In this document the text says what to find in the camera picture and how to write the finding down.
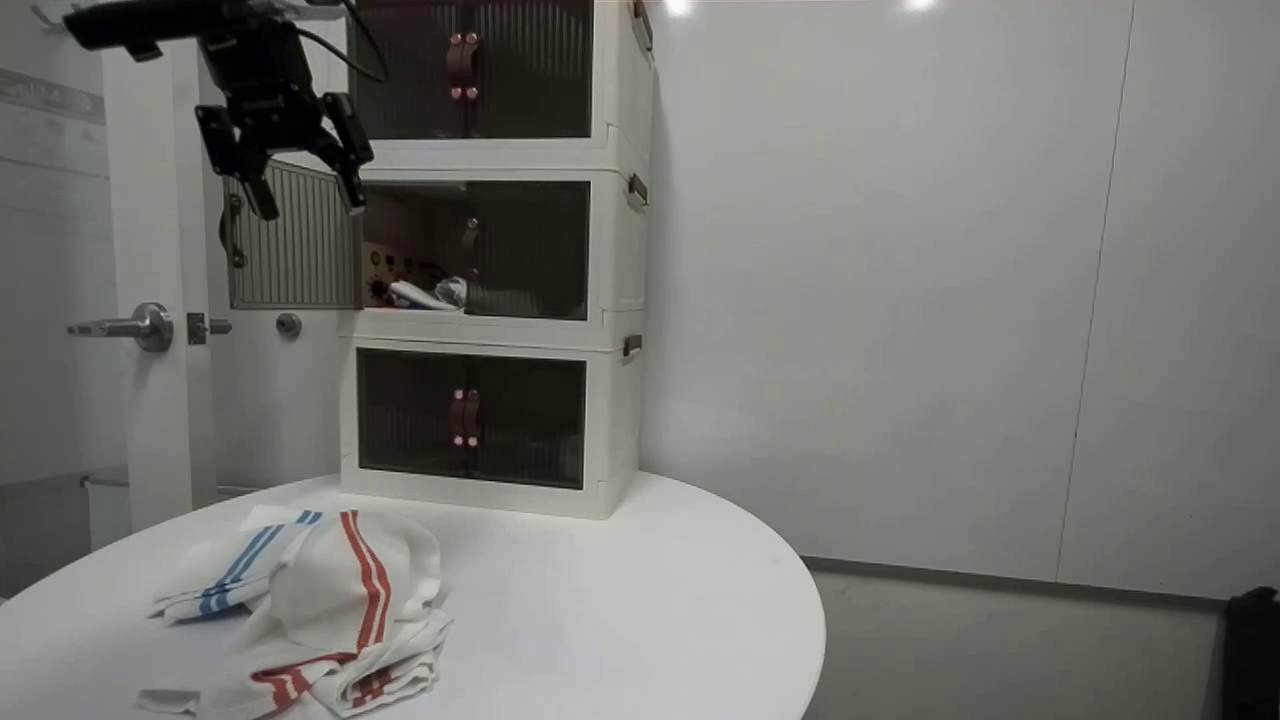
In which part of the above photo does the white towel with red stripes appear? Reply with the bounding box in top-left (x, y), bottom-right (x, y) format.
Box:
top-left (136, 508), bottom-right (449, 720)

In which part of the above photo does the white and blue carried towel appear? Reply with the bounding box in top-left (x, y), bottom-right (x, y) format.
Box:
top-left (389, 274), bottom-right (470, 313)

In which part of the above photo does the white towel with blue stripes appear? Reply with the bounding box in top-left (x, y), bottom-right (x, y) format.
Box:
top-left (151, 504), bottom-right (319, 624)

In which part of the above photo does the round white table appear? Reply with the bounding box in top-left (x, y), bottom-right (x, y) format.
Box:
top-left (0, 476), bottom-right (828, 720)

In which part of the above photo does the white stacked cabinet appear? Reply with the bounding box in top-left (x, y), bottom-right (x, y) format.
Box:
top-left (341, 0), bottom-right (661, 514)

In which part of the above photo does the black object at floor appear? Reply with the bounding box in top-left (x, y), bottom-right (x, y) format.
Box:
top-left (1221, 587), bottom-right (1280, 720)

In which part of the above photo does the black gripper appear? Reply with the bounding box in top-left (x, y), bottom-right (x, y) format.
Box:
top-left (196, 14), bottom-right (371, 218)

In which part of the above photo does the open cabinet door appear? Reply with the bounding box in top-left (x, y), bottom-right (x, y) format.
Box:
top-left (220, 159), bottom-right (357, 313)

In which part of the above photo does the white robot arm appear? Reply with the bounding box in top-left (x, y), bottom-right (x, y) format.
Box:
top-left (64, 0), bottom-right (371, 218)

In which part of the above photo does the silver door handle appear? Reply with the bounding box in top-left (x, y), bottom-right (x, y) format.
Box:
top-left (73, 301), bottom-right (171, 357)

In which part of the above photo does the white door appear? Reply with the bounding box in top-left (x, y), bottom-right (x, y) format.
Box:
top-left (99, 45), bottom-right (341, 530)

